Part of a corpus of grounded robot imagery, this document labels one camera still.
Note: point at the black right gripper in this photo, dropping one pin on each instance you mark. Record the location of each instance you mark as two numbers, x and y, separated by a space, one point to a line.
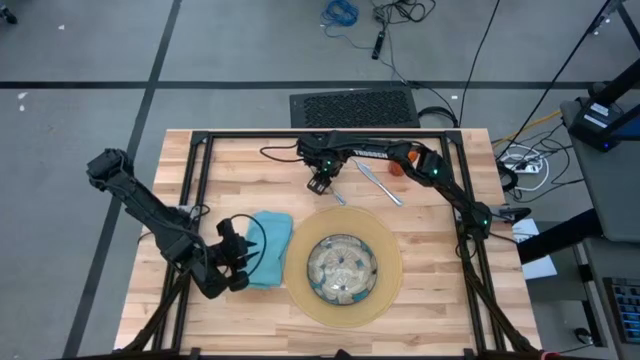
322 157

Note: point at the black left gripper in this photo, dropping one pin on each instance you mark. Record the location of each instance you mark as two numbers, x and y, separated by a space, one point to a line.
232 250

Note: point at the teal cloth napkin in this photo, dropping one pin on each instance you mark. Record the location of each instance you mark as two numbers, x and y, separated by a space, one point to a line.
272 240

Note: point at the silver fork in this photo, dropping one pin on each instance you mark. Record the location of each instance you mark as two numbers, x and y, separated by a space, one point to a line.
340 196

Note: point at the silver knife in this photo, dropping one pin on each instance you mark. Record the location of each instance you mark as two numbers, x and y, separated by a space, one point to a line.
380 182

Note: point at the dark round plate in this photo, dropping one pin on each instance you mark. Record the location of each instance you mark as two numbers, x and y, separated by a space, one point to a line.
342 270

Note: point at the round woven straw placemat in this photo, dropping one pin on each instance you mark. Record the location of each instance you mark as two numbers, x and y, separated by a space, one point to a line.
390 270

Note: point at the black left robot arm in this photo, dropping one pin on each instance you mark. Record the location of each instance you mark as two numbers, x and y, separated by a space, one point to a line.
145 215

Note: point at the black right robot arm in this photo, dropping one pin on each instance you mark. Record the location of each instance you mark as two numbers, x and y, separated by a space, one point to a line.
450 185

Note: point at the black perforated floor mat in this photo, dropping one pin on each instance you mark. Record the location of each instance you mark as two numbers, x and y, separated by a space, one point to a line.
355 107

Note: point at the red patterned cup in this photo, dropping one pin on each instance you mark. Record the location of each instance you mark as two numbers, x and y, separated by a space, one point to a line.
397 169

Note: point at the white paper sheet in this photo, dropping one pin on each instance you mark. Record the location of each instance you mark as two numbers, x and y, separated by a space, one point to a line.
537 265

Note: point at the black stand beam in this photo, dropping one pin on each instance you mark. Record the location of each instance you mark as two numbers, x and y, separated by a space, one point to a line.
560 235
620 80

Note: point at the black computer box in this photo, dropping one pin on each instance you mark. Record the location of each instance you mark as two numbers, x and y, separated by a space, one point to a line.
597 120

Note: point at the grey side desk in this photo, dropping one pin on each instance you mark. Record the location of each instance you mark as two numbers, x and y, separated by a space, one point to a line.
615 200

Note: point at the black computer mouse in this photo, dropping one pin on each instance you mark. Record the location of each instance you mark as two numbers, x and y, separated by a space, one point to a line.
582 336

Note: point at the black caster wheel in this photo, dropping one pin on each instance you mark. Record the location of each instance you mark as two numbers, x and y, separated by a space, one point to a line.
7 15

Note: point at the black keyboard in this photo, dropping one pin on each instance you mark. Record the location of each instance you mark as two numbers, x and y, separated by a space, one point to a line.
627 310

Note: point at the black aluminium table frame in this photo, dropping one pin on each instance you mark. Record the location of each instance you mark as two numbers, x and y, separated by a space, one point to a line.
250 134

